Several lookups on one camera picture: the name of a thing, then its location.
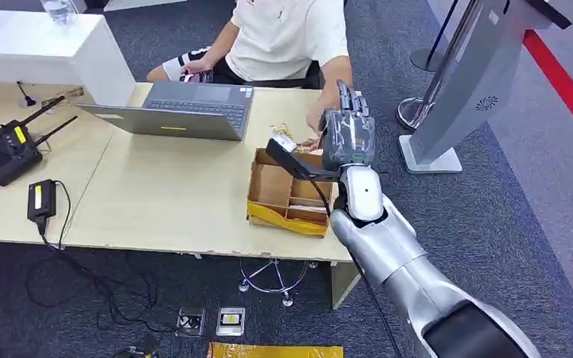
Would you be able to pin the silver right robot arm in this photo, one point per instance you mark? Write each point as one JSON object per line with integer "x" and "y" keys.
{"x": 405, "y": 267}

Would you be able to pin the person's right hand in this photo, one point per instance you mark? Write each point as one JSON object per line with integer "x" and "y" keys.
{"x": 196, "y": 66}

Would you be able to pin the grey kiosk stand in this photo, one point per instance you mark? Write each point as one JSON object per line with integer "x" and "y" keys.
{"x": 469, "y": 84}

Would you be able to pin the dark stanchion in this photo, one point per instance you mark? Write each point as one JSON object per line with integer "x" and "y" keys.
{"x": 425, "y": 59}

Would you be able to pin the pale desk leg panel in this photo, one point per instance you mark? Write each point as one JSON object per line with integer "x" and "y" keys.
{"x": 343, "y": 284}

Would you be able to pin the black power adapter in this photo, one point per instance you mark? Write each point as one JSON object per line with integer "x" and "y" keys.
{"x": 42, "y": 197}

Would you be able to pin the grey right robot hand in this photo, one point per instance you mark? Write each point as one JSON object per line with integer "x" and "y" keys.
{"x": 348, "y": 136}

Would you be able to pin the yellow tape strip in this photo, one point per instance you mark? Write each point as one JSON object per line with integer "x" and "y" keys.
{"x": 281, "y": 220}

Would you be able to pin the yellow sheet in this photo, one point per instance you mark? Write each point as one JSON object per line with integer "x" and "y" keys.
{"x": 274, "y": 351}

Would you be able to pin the clear water bottle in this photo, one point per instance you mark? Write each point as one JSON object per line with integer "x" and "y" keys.
{"x": 59, "y": 10}

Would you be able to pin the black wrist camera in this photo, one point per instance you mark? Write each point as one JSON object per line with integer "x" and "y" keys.
{"x": 291, "y": 158}

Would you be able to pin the small brown metal piece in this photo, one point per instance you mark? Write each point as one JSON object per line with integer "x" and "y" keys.
{"x": 69, "y": 93}

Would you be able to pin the chrome stanchion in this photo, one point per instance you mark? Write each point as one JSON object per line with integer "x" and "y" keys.
{"x": 410, "y": 116}

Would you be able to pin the person's left hand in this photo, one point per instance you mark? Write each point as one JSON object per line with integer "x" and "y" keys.
{"x": 316, "y": 116}

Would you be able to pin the floor socket with plug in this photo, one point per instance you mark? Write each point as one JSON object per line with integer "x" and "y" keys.
{"x": 190, "y": 322}

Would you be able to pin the white panel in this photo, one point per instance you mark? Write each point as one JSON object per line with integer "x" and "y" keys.
{"x": 140, "y": 4}

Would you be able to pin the cards in wooden box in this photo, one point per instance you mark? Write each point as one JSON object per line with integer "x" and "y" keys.
{"x": 306, "y": 202}

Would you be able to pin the floor socket with yellow label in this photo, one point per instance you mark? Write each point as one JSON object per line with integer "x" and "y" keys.
{"x": 230, "y": 321}

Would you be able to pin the small black desk microphone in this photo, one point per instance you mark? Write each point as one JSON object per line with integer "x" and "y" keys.
{"x": 28, "y": 101}

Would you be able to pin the black router with antennas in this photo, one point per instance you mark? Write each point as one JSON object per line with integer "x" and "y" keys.
{"x": 7, "y": 153}

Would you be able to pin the dark smartphone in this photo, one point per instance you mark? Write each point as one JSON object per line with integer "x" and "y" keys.
{"x": 200, "y": 77}

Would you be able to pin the wooden card box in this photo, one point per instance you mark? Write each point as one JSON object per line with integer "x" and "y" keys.
{"x": 269, "y": 185}

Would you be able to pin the printed card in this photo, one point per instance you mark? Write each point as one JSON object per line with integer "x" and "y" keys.
{"x": 280, "y": 131}

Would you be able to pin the person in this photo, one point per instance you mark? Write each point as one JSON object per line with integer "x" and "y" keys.
{"x": 281, "y": 34}

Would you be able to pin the grey laptop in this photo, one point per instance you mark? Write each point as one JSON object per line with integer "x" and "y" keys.
{"x": 192, "y": 111}

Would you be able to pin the chrome chair base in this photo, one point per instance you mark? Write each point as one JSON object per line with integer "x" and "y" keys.
{"x": 276, "y": 284}

